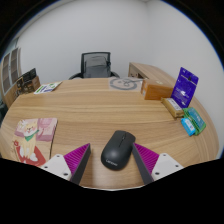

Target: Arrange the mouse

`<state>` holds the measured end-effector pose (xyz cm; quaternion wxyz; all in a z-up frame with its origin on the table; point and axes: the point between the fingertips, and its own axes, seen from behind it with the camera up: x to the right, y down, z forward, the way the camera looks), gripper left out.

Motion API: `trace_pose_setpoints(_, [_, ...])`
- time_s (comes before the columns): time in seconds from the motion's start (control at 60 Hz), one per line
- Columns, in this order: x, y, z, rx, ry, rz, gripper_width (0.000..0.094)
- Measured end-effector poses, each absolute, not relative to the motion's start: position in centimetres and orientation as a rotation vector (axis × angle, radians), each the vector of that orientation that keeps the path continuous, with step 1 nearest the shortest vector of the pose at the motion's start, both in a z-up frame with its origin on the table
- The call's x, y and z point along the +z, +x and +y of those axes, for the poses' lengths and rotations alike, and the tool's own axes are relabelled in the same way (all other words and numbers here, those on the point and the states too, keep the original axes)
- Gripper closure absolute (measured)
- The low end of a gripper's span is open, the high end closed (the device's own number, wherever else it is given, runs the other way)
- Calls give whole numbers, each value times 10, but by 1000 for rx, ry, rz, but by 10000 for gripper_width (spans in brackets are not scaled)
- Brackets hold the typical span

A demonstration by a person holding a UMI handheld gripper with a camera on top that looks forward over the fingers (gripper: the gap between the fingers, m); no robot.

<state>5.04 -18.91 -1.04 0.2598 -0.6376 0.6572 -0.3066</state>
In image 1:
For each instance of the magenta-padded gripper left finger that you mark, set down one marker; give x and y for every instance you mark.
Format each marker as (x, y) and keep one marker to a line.
(76, 159)

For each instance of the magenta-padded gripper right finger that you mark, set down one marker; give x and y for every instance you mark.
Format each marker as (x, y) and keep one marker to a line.
(149, 160)

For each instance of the black computer mouse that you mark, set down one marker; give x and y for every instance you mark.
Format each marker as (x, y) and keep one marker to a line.
(117, 151)

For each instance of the cartoon dog print mouse pad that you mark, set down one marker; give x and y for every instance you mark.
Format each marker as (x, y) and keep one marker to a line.
(33, 140)

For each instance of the blue small box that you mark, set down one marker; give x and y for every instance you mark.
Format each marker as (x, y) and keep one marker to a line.
(188, 126)

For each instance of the tan small box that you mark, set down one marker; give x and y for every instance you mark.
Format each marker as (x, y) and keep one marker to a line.
(172, 106)

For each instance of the green small box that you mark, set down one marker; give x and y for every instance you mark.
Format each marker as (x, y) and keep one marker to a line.
(196, 120)

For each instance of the brown cardboard box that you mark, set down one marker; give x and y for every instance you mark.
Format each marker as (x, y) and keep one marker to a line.
(156, 90)

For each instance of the white green printed leaflet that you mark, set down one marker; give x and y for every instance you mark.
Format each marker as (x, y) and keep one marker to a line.
(47, 88)

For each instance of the grey circle print sheet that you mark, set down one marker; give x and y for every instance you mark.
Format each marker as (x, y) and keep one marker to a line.
(125, 84)

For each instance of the purple standing package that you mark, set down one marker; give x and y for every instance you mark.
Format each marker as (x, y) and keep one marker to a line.
(185, 87)

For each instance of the brown and black carton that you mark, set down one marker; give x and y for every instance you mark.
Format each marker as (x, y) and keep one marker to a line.
(32, 85)

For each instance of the dark brown narrow box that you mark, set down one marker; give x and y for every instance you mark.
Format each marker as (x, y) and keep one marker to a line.
(19, 86)

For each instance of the grey mesh office chair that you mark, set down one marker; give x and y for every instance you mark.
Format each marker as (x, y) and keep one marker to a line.
(96, 66)

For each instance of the flat black box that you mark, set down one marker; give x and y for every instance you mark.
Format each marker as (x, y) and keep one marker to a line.
(29, 74)

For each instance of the wooden shelf unit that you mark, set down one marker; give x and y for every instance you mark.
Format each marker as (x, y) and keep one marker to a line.
(9, 71)

